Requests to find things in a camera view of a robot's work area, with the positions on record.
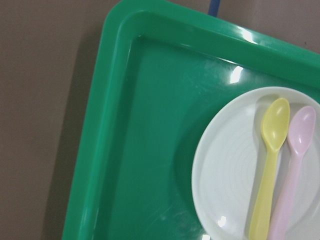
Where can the pink plastic spoon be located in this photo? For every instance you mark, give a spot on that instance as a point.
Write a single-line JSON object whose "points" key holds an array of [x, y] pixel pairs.
{"points": [[299, 138]]}

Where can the yellow plastic spoon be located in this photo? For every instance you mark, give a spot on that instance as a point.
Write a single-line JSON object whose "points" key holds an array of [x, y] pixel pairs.
{"points": [[274, 129]]}

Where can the green plastic tray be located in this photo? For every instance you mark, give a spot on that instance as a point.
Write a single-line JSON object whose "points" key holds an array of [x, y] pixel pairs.
{"points": [[162, 72]]}

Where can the white round plate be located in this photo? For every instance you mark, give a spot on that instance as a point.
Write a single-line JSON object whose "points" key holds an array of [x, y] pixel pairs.
{"points": [[228, 165]]}

